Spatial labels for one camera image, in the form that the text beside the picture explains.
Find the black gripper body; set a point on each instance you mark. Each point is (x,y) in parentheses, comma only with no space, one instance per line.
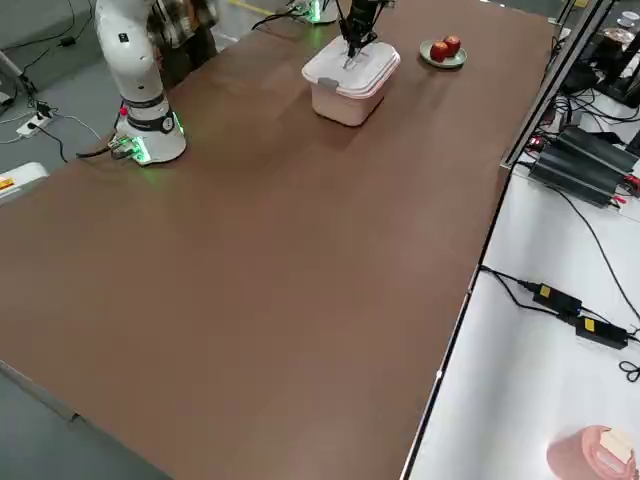
(362,12)

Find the white plastic storage box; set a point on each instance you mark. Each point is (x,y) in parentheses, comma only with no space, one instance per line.
(345,110)

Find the pink cup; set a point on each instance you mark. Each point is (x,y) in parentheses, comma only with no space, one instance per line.
(575,455)

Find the small black plug adapter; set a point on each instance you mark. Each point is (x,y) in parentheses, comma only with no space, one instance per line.
(66,42)

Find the red apple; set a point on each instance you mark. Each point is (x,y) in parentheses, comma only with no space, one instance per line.
(439,52)
(454,44)

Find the aluminium middle frame post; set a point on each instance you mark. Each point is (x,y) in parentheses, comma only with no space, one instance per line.
(547,90)

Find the black power brick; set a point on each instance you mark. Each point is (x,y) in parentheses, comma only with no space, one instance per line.
(575,175)
(600,147)

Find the person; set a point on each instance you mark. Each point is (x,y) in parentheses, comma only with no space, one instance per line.
(192,50)

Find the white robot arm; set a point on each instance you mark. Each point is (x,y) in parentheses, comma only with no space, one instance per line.
(130,75)

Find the white power strip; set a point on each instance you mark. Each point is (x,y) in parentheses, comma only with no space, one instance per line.
(32,127)

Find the white control cabinet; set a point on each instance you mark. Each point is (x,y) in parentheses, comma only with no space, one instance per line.
(25,180)

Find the black power adapter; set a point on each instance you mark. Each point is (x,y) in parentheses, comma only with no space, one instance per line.
(600,333)
(557,298)

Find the pale green plate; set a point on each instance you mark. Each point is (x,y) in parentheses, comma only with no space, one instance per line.
(457,63)

